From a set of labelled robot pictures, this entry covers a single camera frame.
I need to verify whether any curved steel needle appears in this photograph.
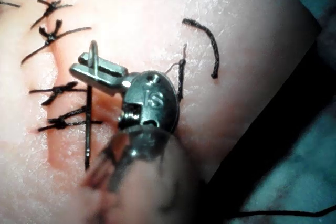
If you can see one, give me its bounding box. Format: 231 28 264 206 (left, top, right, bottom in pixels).
84 39 101 172

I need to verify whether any blue-green cloth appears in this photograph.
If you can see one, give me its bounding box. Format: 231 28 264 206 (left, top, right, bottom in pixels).
237 0 336 224

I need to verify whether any short black thread piece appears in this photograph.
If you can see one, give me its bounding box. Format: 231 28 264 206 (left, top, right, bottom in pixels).
182 18 220 80

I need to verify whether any left arm needle driver jaw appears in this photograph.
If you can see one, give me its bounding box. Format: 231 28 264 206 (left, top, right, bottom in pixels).
69 62 130 96
78 53 129 81

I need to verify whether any black stitching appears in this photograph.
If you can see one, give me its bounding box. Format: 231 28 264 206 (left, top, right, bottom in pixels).
0 0 22 8
20 0 103 133

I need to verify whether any left arm needle driver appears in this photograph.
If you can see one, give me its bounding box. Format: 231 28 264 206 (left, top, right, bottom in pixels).
101 70 182 166

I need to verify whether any tissue pad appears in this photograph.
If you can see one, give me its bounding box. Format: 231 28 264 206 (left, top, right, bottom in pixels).
0 0 322 224

